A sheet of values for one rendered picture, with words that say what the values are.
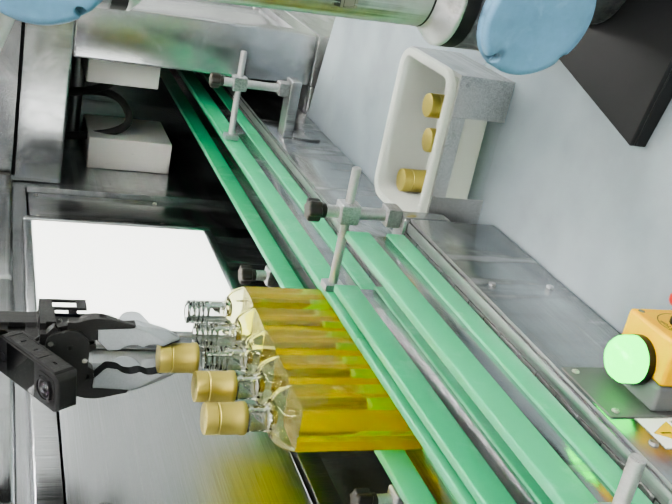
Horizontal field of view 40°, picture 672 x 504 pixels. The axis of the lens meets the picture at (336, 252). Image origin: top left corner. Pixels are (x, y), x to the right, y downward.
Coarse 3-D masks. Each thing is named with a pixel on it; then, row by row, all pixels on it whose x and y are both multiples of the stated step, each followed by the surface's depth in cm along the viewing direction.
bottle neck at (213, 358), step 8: (208, 352) 106; (216, 352) 106; (224, 352) 107; (232, 352) 107; (240, 352) 107; (200, 360) 108; (208, 360) 106; (216, 360) 106; (224, 360) 106; (232, 360) 107; (240, 360) 107; (208, 368) 106; (216, 368) 106; (224, 368) 107; (232, 368) 107; (240, 368) 107
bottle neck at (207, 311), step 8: (192, 304) 116; (200, 304) 116; (208, 304) 117; (216, 304) 117; (224, 304) 118; (184, 312) 118; (192, 312) 116; (200, 312) 116; (208, 312) 116; (216, 312) 117; (224, 312) 117; (192, 320) 116; (200, 320) 116; (208, 320) 117; (216, 320) 117; (224, 320) 117
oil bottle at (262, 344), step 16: (256, 336) 109; (272, 336) 109; (288, 336) 110; (304, 336) 111; (320, 336) 111; (336, 336) 112; (256, 352) 107; (272, 352) 106; (288, 352) 107; (304, 352) 108; (320, 352) 108; (336, 352) 109; (352, 352) 110
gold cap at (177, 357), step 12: (156, 348) 106; (168, 348) 104; (180, 348) 105; (192, 348) 105; (156, 360) 106; (168, 360) 104; (180, 360) 104; (192, 360) 105; (168, 372) 105; (180, 372) 105; (192, 372) 106
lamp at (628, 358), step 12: (624, 336) 83; (636, 336) 83; (612, 348) 84; (624, 348) 82; (636, 348) 82; (648, 348) 82; (612, 360) 83; (624, 360) 82; (636, 360) 82; (648, 360) 82; (612, 372) 84; (624, 372) 82; (636, 372) 82; (648, 372) 82
